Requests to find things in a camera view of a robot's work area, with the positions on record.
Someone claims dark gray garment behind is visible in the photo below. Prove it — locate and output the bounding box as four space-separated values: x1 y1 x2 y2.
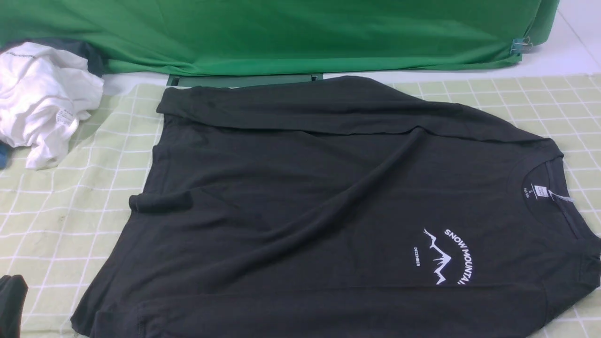
1 37 106 77

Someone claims crumpled white shirt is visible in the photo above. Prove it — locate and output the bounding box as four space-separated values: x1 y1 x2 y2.
0 42 104 170

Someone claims light green checkered tablecloth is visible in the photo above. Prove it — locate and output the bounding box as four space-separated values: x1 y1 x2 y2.
0 73 601 338

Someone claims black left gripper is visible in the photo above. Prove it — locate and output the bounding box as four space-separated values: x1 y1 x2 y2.
0 275 28 338

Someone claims green backdrop cloth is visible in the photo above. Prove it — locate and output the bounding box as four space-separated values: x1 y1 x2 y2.
0 0 559 76

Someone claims blue object at edge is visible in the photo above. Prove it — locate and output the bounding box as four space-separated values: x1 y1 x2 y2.
0 143 9 169

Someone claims dark gray long-sleeve top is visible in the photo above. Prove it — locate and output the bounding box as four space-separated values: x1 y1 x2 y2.
71 77 600 338

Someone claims teal binder clip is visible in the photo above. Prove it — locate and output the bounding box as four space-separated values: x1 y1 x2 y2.
509 36 534 55

